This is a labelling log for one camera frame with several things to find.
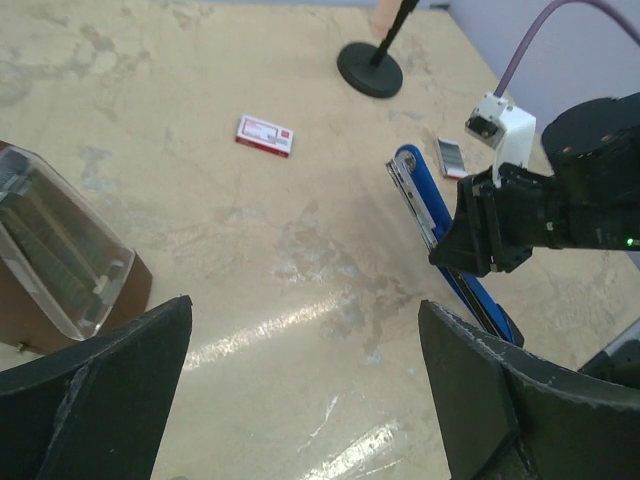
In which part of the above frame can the blue stapler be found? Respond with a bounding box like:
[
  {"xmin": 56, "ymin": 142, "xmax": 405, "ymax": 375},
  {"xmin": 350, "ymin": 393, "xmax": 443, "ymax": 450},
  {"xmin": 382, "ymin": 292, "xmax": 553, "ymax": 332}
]
[{"xmin": 386, "ymin": 144, "xmax": 524, "ymax": 347}]

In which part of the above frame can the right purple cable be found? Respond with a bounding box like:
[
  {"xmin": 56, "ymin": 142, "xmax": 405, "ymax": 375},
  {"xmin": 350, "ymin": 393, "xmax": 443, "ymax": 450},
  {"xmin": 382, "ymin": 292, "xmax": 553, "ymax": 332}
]
[{"xmin": 492, "ymin": 0, "xmax": 640, "ymax": 99}]

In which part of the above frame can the beige microphone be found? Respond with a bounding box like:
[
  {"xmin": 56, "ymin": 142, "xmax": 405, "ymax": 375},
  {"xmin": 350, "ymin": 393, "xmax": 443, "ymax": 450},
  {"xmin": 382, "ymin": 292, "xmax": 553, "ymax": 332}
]
[{"xmin": 371, "ymin": 0, "xmax": 402, "ymax": 40}]

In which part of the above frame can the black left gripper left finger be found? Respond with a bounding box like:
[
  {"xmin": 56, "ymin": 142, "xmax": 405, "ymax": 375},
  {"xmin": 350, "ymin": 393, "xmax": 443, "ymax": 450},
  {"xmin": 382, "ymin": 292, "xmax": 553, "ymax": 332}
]
[{"xmin": 1, "ymin": 296, "xmax": 192, "ymax": 479}]

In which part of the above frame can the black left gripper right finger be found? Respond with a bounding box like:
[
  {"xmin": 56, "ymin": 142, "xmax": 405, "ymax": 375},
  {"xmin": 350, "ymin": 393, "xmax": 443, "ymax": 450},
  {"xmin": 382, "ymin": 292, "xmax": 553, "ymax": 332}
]
[{"xmin": 418, "ymin": 300, "xmax": 639, "ymax": 479}]

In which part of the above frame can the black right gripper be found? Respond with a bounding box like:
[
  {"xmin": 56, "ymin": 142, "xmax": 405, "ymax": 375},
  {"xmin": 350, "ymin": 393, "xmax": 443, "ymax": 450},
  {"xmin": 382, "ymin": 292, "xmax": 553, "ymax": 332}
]
[{"xmin": 429, "ymin": 94, "xmax": 639, "ymax": 278}]

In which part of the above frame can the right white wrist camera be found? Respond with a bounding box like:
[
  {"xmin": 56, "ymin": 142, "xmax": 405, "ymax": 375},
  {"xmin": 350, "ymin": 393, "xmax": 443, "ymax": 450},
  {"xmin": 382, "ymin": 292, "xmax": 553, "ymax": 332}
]
[{"xmin": 465, "ymin": 92, "xmax": 537, "ymax": 188}]

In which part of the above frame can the brown wooden metronome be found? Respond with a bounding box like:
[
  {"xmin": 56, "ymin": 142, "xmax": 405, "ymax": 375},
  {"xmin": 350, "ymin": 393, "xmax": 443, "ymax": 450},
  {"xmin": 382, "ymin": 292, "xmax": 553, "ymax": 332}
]
[{"xmin": 1, "ymin": 142, "xmax": 153, "ymax": 355}]

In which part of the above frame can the red white staple box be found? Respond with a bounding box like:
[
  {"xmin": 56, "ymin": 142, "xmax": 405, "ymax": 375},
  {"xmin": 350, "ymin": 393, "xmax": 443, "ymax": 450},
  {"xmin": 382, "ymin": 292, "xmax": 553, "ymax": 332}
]
[{"xmin": 235, "ymin": 114, "xmax": 294, "ymax": 158}]

